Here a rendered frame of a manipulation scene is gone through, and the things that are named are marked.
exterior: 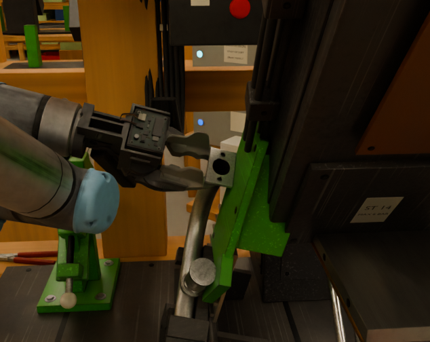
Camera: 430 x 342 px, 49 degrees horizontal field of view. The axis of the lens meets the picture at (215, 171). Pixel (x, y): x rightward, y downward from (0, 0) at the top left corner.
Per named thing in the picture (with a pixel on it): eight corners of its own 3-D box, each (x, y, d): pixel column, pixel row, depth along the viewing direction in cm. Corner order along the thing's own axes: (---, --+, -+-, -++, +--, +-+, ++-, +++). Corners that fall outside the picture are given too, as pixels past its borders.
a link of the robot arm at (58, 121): (40, 159, 66) (56, 109, 69) (73, 167, 67) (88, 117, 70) (34, 136, 59) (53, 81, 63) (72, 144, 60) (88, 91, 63)
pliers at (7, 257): (62, 254, 107) (62, 250, 107) (54, 267, 102) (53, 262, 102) (-6, 252, 108) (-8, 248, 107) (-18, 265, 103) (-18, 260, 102)
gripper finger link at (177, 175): (226, 188, 64) (161, 165, 63) (216, 202, 69) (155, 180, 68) (232, 168, 65) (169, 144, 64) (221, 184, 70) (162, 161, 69)
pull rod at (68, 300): (76, 311, 81) (72, 283, 79) (59, 312, 81) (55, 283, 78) (82, 292, 86) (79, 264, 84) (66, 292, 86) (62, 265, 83)
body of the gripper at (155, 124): (165, 162, 61) (70, 140, 59) (156, 185, 69) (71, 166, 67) (176, 112, 64) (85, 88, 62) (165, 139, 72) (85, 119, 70)
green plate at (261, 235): (272, 292, 66) (323, 153, 59) (215, 282, 65) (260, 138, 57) (259, 248, 77) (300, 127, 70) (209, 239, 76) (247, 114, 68)
